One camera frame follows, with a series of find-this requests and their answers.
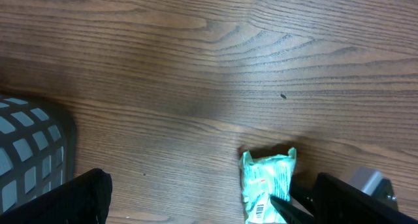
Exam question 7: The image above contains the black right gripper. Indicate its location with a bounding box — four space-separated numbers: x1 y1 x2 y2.
289 174 398 214

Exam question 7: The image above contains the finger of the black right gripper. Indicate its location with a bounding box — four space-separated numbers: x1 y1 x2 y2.
270 197 315 224

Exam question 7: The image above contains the dark grey plastic basket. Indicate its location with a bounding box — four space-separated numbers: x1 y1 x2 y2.
1 94 77 213

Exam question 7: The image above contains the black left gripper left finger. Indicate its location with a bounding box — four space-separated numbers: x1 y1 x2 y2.
1 168 112 224

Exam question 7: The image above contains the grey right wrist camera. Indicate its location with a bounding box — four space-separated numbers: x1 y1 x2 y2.
341 166 383 196

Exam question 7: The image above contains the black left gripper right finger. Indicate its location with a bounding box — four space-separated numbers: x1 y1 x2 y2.
313 172 417 224

